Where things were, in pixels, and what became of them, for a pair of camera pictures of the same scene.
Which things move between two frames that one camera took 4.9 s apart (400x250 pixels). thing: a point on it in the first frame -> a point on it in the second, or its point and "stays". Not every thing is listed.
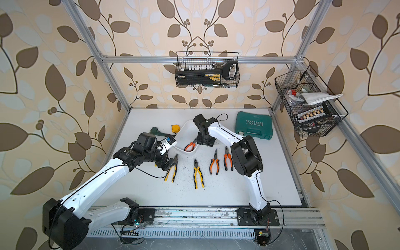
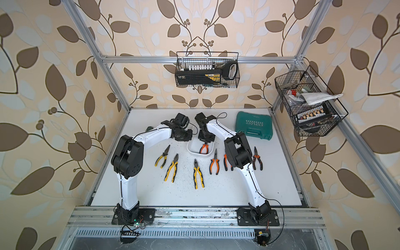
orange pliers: (194, 143) -> (202, 147)
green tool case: (258, 126) stays
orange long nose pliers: (217, 161) stays
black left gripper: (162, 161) -> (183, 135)
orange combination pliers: (225, 159) stays
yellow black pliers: (196, 169) stays
